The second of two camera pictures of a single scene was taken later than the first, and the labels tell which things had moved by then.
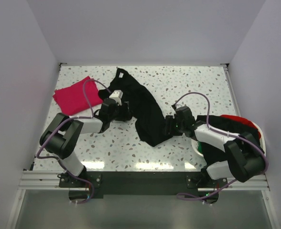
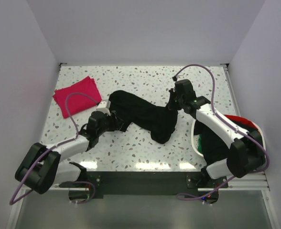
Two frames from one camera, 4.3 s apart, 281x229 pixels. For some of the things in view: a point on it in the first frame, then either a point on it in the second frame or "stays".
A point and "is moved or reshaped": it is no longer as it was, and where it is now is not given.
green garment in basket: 199,146 stays
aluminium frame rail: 49,180 stays
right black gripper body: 173,127 to 175,100
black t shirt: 139,104 is moved or reshaped
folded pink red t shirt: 71,99 stays
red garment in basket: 243,119 stays
